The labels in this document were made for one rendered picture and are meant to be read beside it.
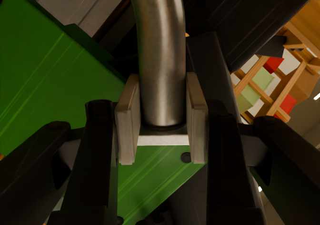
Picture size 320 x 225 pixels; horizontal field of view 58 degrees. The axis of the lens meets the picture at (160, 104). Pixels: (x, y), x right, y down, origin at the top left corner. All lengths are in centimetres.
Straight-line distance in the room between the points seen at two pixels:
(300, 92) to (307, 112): 546
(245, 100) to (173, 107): 334
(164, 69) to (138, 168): 10
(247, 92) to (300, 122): 625
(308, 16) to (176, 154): 81
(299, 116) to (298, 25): 872
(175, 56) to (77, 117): 10
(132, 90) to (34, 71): 9
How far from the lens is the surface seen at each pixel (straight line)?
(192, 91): 15
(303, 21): 99
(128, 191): 26
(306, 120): 974
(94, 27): 88
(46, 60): 22
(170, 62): 17
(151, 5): 17
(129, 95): 15
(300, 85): 426
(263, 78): 382
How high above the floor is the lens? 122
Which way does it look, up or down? 2 degrees down
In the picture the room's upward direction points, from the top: 135 degrees clockwise
